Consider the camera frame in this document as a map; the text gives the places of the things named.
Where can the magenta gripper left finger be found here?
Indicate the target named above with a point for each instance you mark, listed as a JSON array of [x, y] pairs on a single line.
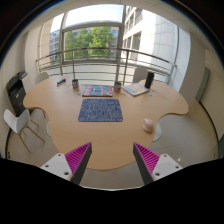
[[70, 166]]

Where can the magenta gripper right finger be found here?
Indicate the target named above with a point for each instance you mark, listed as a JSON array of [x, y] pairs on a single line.
[[153, 166]]

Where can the blue patterned mouse pad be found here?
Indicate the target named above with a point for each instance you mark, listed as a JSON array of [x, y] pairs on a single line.
[[100, 110]]

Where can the white chair wooden legs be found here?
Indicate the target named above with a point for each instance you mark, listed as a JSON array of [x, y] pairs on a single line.
[[19, 123]]

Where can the red blue patterned mat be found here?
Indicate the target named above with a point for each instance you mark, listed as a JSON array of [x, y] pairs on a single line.
[[97, 91]]

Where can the open notebook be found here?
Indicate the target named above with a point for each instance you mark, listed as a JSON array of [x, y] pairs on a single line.
[[135, 89]]

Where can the small blue box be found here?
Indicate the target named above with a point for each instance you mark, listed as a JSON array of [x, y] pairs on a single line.
[[60, 82]]

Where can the black cylindrical speaker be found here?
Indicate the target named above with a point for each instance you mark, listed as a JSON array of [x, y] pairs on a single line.
[[149, 80]]

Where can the patterned mug right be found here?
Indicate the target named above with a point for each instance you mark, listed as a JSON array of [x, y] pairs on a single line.
[[117, 86]]

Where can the white chair far right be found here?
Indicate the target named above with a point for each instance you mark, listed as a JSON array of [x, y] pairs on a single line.
[[139, 74]]

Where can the white chair far left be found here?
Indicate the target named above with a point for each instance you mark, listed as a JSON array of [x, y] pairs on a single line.
[[41, 76]]

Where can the black printer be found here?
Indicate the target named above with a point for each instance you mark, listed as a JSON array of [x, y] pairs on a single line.
[[16, 92]]

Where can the metal balcony railing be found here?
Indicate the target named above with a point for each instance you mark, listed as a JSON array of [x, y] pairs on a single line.
[[114, 64]]

